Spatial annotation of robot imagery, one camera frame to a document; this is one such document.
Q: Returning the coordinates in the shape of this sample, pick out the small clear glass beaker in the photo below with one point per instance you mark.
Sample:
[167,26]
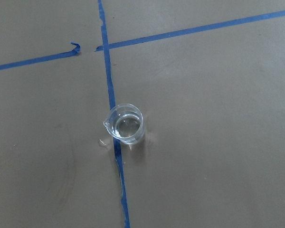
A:
[125,123]

